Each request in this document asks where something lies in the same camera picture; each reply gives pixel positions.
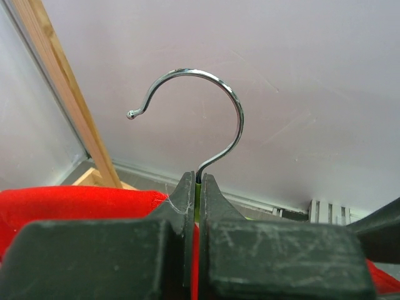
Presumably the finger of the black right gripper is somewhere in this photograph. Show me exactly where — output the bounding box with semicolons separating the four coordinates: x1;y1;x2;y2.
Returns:
346;198;399;263

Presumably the green plastic hanger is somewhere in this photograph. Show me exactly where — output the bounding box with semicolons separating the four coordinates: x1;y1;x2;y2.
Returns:
126;67;257;223

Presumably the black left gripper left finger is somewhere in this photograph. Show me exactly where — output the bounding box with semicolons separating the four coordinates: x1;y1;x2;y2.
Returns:
1;172;195;299

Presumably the wooden clothes rack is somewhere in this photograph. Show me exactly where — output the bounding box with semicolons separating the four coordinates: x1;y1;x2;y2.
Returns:
12;1;134;190

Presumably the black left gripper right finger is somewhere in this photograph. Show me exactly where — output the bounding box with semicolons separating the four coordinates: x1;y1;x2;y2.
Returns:
199;174;376;299

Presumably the red t shirt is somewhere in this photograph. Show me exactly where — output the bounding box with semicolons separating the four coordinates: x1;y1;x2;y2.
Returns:
1;177;399;299

